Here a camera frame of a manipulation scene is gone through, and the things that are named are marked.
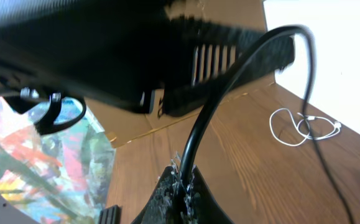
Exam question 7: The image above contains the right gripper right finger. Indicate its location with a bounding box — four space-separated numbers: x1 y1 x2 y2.
182 165 233 224

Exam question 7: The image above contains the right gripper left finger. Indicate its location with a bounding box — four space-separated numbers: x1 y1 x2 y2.
132 166 180 224

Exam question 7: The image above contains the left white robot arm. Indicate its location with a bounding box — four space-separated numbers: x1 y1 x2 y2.
0 0 262 135

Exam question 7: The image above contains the colourful painted floor mat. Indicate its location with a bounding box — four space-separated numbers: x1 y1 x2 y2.
0 98 116 223

